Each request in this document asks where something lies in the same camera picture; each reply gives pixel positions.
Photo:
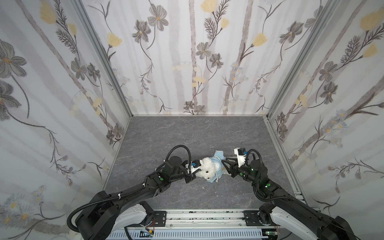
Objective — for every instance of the aluminium corner post left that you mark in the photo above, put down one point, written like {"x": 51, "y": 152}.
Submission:
{"x": 101, "y": 53}

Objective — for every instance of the aluminium corner post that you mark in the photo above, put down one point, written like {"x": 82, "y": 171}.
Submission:
{"x": 101, "y": 53}
{"x": 304, "y": 53}

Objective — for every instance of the white plush teddy bear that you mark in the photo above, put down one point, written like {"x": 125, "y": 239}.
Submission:
{"x": 207, "y": 170}

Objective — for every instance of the white slotted cable duct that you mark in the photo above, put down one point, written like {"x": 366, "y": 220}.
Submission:
{"x": 190, "y": 234}

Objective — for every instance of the black mounting plate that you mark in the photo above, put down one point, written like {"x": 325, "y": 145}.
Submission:
{"x": 157, "y": 219}
{"x": 255, "y": 218}

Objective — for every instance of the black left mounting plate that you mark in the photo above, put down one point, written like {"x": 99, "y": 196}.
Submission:
{"x": 157, "y": 219}

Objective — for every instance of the aluminium corner post right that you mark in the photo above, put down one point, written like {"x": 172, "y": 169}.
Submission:
{"x": 304, "y": 53}

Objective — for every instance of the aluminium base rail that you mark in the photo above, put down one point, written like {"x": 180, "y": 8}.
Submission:
{"x": 225, "y": 218}

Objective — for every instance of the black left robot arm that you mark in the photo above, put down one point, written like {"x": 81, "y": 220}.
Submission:
{"x": 95, "y": 220}

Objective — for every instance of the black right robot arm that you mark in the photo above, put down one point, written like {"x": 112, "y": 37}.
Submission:
{"x": 285, "y": 210}

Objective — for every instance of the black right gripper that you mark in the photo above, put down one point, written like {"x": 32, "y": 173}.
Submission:
{"x": 233, "y": 168}

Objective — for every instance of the light blue fleece hoodie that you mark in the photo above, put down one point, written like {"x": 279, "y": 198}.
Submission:
{"x": 220, "y": 169}

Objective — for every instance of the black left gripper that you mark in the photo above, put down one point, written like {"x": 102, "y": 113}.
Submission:
{"x": 190, "y": 173}

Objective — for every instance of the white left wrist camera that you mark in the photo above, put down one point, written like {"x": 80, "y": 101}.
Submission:
{"x": 194, "y": 166}

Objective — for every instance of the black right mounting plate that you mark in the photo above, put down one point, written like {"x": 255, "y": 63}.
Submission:
{"x": 255, "y": 218}

